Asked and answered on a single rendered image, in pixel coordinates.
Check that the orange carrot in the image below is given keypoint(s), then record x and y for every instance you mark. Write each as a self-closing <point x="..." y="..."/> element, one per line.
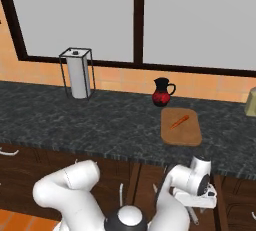
<point x="180" y="121"/>

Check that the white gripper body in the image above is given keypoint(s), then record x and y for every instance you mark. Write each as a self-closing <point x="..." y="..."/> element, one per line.
<point x="195" y="200"/>

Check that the beige box-shaped object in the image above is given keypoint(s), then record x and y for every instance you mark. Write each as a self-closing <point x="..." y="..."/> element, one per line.
<point x="251" y="103"/>

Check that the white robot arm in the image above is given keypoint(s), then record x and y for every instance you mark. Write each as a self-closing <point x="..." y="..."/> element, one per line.
<point x="75" y="201"/>

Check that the dark framed window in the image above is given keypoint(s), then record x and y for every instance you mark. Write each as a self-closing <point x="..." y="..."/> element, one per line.
<point x="83" y="15"/>

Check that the dark wood cupboard door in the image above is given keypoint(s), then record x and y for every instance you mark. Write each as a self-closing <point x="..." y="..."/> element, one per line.
<point x="30" y="168"/>
<point x="145" y="181"/>
<point x="238" y="201"/>

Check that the red and black jug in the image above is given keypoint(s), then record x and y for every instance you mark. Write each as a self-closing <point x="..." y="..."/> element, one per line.
<point x="161" y="96"/>

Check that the wooden cutting board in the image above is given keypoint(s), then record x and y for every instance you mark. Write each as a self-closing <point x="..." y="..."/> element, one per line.
<point x="185" y="135"/>

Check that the white paper towel roll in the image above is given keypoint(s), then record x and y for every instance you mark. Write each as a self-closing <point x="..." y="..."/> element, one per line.
<point x="78" y="78"/>

